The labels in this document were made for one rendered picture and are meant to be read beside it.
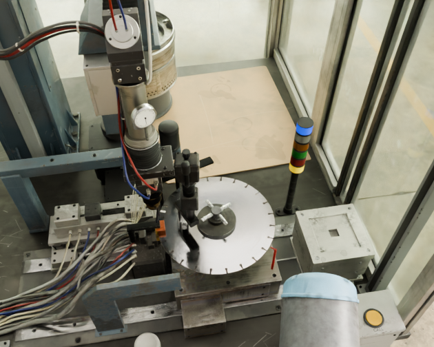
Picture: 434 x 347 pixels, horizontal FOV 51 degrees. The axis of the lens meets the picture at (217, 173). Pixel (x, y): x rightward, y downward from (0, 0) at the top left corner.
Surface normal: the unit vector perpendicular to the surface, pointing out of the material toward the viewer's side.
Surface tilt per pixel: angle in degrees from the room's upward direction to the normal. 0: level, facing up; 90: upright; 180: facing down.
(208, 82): 0
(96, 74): 90
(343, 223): 0
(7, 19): 90
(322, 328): 4
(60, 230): 90
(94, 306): 90
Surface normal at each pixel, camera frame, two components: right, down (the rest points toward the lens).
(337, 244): 0.00, -0.65
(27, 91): 0.16, 0.75
